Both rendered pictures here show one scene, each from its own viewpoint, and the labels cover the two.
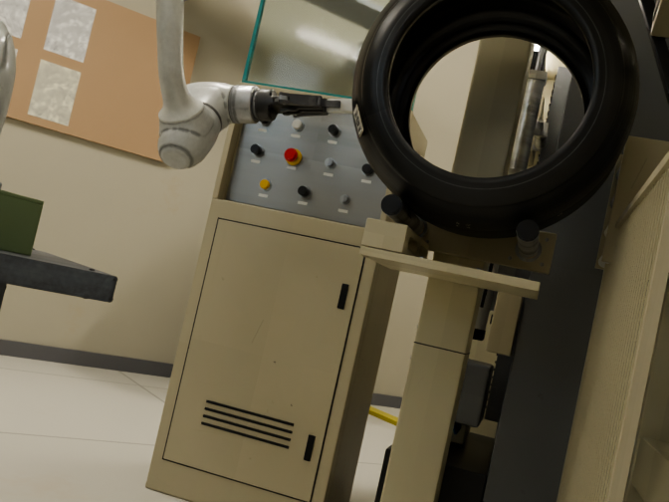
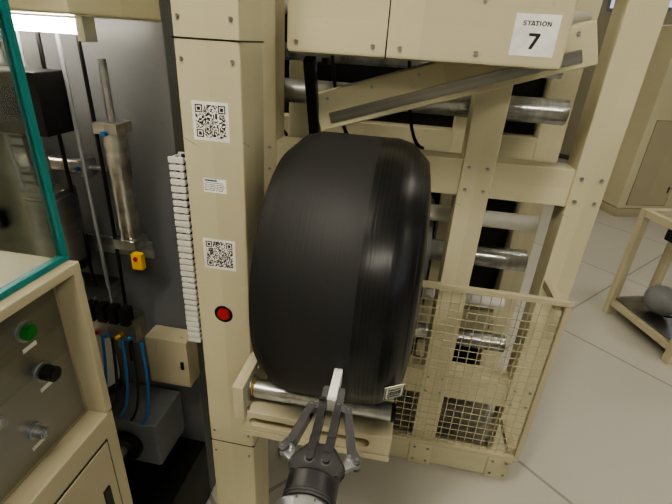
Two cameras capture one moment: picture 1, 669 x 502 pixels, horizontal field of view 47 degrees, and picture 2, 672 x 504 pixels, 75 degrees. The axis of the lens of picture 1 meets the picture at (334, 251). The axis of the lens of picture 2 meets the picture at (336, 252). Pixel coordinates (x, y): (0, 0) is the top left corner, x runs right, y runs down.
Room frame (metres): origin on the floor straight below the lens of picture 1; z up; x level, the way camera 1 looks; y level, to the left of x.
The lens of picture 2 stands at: (1.85, 0.63, 1.67)
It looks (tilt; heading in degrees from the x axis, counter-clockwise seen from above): 26 degrees down; 264
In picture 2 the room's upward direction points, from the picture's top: 4 degrees clockwise
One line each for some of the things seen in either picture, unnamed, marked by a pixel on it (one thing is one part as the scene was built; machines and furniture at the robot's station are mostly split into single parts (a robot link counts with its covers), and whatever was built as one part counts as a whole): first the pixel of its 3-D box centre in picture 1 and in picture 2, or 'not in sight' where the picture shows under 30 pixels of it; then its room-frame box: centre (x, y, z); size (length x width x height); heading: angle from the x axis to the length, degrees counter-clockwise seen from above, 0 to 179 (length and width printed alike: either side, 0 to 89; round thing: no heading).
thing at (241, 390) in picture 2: (471, 238); (266, 350); (1.91, -0.32, 0.90); 0.40 x 0.03 x 0.10; 75
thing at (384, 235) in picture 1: (398, 244); (318, 419); (1.77, -0.14, 0.84); 0.36 x 0.09 x 0.06; 165
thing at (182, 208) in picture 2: not in sight; (192, 254); (2.08, -0.32, 1.19); 0.05 x 0.04 x 0.48; 75
